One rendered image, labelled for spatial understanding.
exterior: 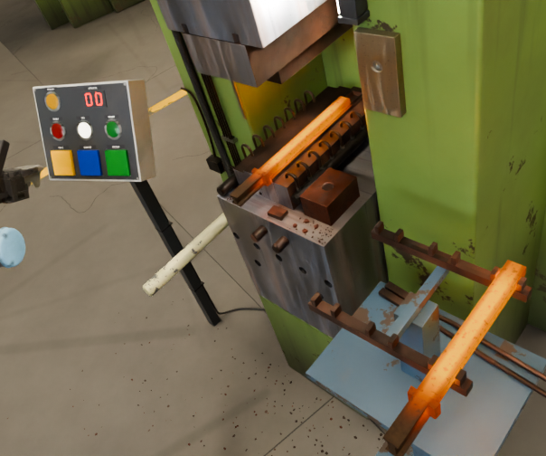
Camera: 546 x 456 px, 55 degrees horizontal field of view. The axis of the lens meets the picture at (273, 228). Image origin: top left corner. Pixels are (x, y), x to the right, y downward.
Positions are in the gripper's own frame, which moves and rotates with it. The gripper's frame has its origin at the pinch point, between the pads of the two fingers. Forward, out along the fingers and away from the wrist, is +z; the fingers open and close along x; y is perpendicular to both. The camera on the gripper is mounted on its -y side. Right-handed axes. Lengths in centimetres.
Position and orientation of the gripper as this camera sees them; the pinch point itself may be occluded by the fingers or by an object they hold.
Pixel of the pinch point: (38, 166)
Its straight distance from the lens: 165.8
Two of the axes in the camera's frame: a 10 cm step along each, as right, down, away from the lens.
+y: 0.6, 9.6, 2.8
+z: 3.6, -2.8, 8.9
